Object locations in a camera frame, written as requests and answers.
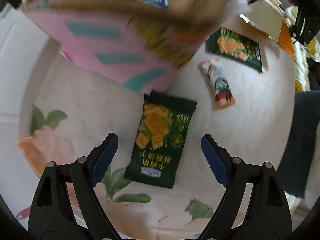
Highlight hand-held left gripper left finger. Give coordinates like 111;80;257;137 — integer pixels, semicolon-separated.
28;133;120;240

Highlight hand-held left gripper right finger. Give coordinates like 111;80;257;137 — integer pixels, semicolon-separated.
200;134;292;240

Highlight orange and white packet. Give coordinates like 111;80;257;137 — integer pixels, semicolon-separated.
239;4;296;58

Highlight dark green cracker packet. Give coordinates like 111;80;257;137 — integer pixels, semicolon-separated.
124;91;197;189
205;27;263;74

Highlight colourful small snack bar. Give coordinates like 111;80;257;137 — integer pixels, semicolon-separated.
200;58;236;111

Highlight pink printed cardboard box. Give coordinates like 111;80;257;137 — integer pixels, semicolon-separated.
20;0;251;93

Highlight floral tablecloth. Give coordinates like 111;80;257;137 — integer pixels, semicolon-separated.
16;20;296;233

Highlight pale green bedding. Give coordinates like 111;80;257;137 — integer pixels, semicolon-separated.
285;5;320;93

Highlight person's dark blue trousers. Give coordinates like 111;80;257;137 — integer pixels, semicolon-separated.
277;89;320;198

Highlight pink plastic handle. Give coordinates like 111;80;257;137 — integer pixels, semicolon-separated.
16;207;32;220

